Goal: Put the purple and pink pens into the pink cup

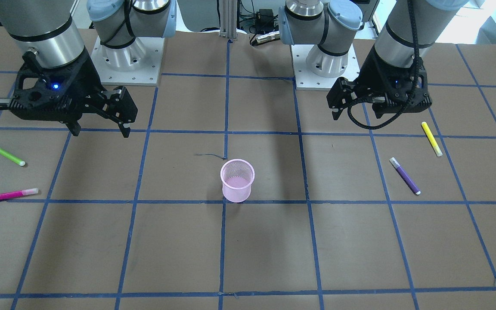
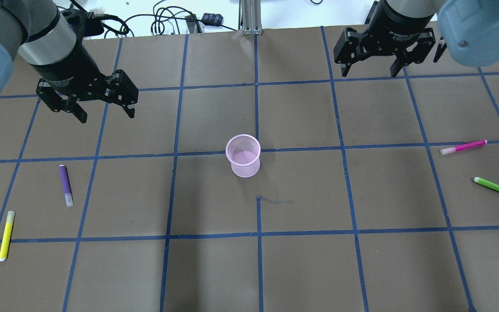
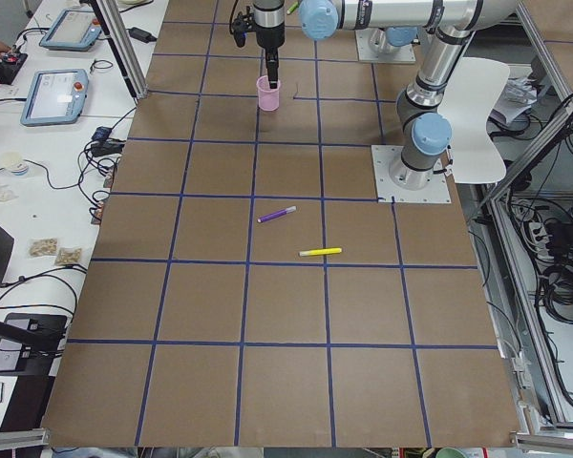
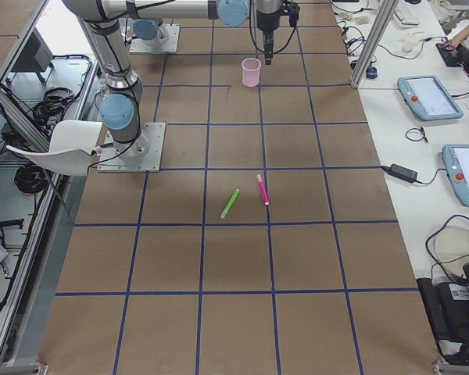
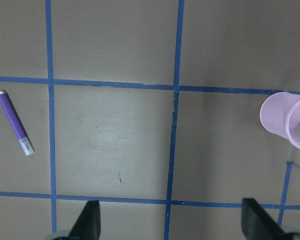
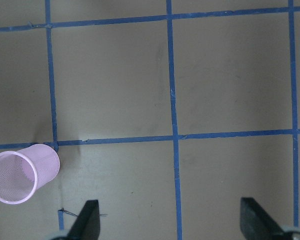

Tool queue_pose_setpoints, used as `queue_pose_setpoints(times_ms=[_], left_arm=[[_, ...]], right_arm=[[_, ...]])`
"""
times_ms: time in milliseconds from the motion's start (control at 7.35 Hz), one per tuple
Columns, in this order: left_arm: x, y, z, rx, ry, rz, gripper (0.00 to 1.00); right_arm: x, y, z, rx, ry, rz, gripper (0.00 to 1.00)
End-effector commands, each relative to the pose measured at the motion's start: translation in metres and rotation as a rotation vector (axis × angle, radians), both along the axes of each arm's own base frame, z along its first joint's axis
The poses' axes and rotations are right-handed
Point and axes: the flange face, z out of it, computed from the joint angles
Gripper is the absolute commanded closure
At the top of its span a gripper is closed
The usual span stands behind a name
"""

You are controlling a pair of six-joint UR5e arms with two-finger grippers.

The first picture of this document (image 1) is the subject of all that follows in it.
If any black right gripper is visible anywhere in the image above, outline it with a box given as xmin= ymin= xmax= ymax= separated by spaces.
xmin=0 ymin=47 xmax=138 ymax=138

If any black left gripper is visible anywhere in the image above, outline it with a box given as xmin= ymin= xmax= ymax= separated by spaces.
xmin=326 ymin=47 xmax=413 ymax=121

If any purple marker pen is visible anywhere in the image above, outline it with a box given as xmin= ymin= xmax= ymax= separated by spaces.
xmin=388 ymin=157 xmax=421 ymax=195

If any pink marker pen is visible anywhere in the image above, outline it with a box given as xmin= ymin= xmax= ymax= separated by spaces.
xmin=0 ymin=188 xmax=39 ymax=202

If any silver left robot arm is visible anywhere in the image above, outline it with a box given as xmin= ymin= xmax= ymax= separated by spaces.
xmin=278 ymin=0 xmax=466 ymax=129

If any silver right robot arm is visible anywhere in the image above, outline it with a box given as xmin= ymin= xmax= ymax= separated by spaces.
xmin=0 ymin=0 xmax=177 ymax=138

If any pink mesh cup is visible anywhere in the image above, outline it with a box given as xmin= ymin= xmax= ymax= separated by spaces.
xmin=220 ymin=159 xmax=255 ymax=203

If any green marker pen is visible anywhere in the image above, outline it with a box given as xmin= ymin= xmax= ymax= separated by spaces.
xmin=0 ymin=147 xmax=26 ymax=167

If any yellow marker pen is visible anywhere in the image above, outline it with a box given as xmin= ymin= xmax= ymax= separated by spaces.
xmin=421 ymin=121 xmax=443 ymax=157

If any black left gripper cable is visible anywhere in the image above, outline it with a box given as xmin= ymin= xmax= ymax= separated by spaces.
xmin=347 ymin=0 xmax=423 ymax=130

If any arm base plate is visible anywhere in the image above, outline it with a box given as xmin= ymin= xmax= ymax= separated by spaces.
xmin=291 ymin=44 xmax=360 ymax=90
xmin=91 ymin=37 xmax=165 ymax=87

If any aluminium frame post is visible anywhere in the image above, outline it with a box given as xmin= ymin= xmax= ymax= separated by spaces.
xmin=218 ymin=0 xmax=238 ymax=41

